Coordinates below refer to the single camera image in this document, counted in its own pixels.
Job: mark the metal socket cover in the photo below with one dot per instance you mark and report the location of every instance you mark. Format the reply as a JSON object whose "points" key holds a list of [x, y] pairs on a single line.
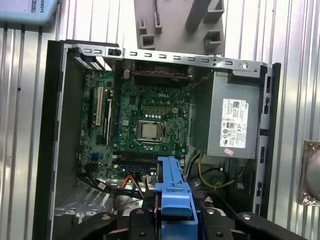
{"points": [[139, 131]]}

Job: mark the hard disk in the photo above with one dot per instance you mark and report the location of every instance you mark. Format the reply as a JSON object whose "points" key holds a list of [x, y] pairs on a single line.
{"points": [[175, 195]]}

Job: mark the silver CPU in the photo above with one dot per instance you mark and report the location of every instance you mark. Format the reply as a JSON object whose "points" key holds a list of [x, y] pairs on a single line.
{"points": [[150, 131]]}

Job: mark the white expansion slot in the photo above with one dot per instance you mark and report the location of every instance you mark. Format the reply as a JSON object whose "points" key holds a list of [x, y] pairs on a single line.
{"points": [[100, 107]]}

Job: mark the pale blue teach pendant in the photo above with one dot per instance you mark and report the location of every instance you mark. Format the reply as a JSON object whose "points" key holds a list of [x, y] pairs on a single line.
{"points": [[25, 12]]}

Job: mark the CPU socket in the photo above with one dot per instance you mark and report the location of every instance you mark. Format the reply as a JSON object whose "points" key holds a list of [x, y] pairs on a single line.
{"points": [[163, 132]]}

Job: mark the blue expansion slot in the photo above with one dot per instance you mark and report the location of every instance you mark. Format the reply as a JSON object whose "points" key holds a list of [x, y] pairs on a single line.
{"points": [[119, 107]]}

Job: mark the black RAM slot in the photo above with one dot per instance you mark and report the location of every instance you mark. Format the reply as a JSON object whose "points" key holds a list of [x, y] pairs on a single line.
{"points": [[135, 167], [135, 156]]}

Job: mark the grey parts rack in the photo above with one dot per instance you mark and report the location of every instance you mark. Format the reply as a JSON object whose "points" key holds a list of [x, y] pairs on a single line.
{"points": [[175, 25]]}

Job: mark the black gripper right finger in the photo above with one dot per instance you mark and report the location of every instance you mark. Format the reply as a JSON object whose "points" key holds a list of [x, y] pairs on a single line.
{"points": [[212, 225]]}

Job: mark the grey power supply unit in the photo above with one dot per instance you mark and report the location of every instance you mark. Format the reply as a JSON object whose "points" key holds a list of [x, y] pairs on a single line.
{"points": [[215, 120]]}

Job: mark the black expansion slot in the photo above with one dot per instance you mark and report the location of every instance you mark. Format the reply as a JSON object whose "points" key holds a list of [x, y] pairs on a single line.
{"points": [[92, 105]]}

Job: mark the black open PC case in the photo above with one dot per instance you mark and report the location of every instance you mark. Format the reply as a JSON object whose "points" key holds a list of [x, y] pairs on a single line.
{"points": [[42, 150]]}

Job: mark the green motherboard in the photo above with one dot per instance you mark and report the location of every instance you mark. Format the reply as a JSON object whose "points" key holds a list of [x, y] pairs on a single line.
{"points": [[140, 100]]}

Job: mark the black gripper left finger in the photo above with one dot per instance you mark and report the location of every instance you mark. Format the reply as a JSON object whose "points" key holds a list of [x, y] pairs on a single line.
{"points": [[140, 225]]}

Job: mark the black case fan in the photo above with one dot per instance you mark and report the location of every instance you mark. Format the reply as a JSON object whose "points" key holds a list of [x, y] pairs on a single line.
{"points": [[160, 80]]}

